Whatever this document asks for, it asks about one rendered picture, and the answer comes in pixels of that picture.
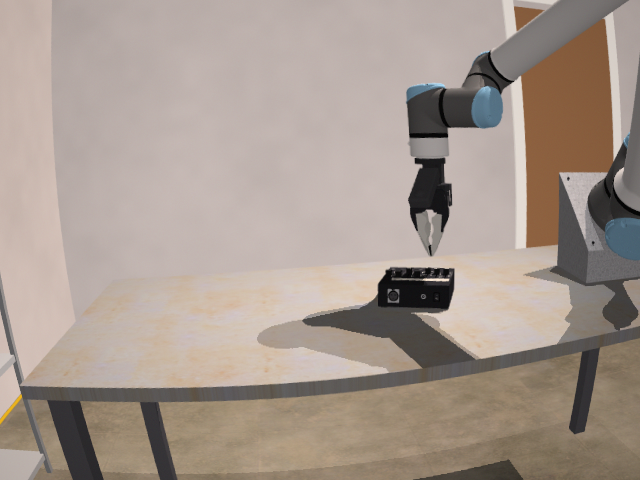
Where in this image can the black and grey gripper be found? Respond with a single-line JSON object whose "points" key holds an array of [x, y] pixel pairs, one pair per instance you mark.
{"points": [[440, 203]]}

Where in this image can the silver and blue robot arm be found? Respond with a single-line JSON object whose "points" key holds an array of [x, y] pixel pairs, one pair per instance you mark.
{"points": [[432, 110]]}

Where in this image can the black lighting desk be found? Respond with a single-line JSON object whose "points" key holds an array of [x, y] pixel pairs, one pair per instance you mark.
{"points": [[416, 287]]}

